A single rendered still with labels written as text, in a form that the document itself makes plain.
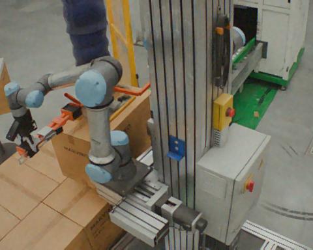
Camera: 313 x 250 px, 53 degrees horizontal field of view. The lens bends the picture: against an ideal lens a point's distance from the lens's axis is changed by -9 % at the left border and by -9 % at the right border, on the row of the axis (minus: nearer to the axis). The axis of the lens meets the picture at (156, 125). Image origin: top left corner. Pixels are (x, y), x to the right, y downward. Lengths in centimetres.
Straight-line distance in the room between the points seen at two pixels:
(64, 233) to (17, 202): 47
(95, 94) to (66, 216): 121
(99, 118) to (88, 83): 17
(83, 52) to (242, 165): 101
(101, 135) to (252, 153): 64
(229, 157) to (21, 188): 158
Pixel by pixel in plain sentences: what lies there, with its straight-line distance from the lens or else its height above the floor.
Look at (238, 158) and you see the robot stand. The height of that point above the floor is 123.
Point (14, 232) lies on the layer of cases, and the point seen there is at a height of 54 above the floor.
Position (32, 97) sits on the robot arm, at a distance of 147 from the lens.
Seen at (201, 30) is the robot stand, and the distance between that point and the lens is 117.
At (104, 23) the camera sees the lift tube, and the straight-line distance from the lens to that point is 184.
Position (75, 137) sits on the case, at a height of 107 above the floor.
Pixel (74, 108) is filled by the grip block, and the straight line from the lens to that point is 190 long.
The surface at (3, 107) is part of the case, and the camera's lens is 326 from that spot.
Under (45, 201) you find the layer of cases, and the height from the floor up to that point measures 54.
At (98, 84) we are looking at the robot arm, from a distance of 117.
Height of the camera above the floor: 221
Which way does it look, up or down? 37 degrees down
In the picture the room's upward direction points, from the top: 5 degrees counter-clockwise
